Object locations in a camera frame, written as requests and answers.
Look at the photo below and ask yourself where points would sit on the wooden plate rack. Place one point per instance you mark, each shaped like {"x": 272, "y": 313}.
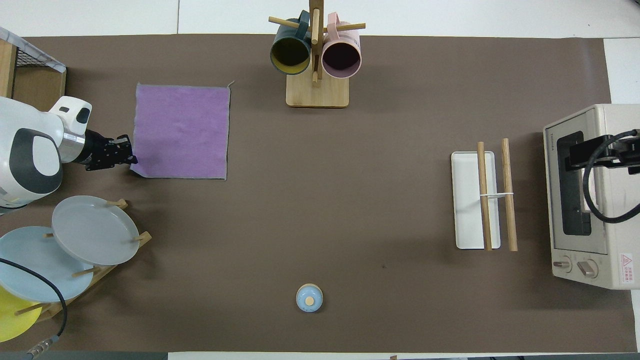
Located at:
{"x": 95, "y": 275}

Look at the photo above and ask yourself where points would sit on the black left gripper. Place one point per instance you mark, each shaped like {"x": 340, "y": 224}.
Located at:
{"x": 100, "y": 152}

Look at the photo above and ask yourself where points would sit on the beige toaster oven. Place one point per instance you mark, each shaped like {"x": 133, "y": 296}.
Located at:
{"x": 615, "y": 235}

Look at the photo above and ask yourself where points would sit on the pink mug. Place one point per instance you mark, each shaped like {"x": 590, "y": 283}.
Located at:
{"x": 341, "y": 57}

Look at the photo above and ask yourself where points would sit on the blue call bell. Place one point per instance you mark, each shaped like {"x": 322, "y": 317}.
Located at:
{"x": 309, "y": 298}

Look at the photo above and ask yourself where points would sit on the light blue plate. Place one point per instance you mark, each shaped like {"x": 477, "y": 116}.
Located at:
{"x": 35, "y": 255}

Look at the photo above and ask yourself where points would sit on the yellow plate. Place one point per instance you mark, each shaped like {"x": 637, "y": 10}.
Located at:
{"x": 12, "y": 320}

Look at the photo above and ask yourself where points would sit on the brown table mat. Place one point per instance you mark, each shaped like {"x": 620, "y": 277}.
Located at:
{"x": 325, "y": 200}

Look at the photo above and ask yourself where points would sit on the white towel rack wooden bars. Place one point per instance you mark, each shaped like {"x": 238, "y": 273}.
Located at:
{"x": 469, "y": 200}

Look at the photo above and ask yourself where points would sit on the dark teal mug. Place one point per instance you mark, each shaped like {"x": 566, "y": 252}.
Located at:
{"x": 290, "y": 52}

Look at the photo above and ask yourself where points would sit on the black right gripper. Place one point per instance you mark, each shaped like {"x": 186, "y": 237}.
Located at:
{"x": 625, "y": 157}

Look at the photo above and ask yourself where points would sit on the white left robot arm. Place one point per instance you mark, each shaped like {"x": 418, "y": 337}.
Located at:
{"x": 30, "y": 150}

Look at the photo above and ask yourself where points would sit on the marble pattern paper sheet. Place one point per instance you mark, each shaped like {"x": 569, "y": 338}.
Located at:
{"x": 35, "y": 50}

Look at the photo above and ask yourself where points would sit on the purple square towel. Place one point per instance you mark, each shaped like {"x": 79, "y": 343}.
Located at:
{"x": 180, "y": 130}

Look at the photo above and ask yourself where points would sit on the grey plate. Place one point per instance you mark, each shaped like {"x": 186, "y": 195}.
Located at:
{"x": 92, "y": 230}

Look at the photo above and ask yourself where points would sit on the wooden mug tree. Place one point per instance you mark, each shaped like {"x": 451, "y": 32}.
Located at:
{"x": 317, "y": 92}

